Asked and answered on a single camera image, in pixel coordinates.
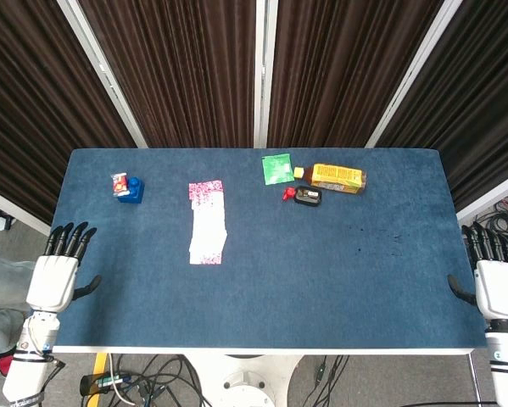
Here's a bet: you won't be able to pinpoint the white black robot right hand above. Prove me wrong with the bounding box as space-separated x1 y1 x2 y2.
447 221 508 321

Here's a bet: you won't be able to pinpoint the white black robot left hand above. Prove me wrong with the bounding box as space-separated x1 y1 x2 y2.
25 221 103 315

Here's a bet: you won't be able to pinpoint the pink white patterned cloth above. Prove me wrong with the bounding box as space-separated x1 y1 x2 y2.
187 179 230 266

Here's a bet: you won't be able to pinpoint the grey jeans person leg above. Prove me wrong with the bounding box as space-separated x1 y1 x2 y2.
0 248 41 354

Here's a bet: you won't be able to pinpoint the dark brown curtain panel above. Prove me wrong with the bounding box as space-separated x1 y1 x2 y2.
378 0 508 212
77 0 258 149
266 0 444 149
0 0 138 226

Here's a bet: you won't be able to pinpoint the red shoe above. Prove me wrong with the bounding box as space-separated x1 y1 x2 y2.
0 349 17 377

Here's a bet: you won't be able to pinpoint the small red white snack packet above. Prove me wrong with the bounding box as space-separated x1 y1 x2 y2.
110 172 129 198

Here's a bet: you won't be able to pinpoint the blue toy building block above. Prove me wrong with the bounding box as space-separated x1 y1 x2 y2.
117 176 146 206

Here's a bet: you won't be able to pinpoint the yellow label tea bottle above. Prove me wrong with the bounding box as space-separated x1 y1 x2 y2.
293 163 369 197

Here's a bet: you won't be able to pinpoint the black red small gadget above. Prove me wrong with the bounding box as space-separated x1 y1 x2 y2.
282 186 324 209

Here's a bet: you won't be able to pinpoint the green foil sachet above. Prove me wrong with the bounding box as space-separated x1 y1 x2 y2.
261 153 295 187

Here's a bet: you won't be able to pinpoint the white partition frame rail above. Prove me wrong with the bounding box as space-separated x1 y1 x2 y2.
455 168 508 223
0 188 53 237

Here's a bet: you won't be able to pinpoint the tangled black floor cables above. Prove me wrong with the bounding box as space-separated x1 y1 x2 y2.
461 190 508 249

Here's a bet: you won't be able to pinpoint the thin wrist cable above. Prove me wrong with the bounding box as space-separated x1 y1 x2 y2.
26 315 67 375

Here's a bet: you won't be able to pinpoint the black floor cable bundle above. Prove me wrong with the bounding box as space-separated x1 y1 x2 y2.
109 354 215 407

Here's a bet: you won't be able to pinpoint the white partition frame post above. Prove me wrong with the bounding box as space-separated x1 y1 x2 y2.
365 0 465 149
56 0 148 149
253 0 279 149

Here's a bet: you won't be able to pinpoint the black cable with inline switch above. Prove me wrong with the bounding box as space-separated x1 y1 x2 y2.
298 354 350 407

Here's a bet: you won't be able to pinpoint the white table pedestal base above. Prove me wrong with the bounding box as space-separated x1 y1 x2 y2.
184 354 306 407

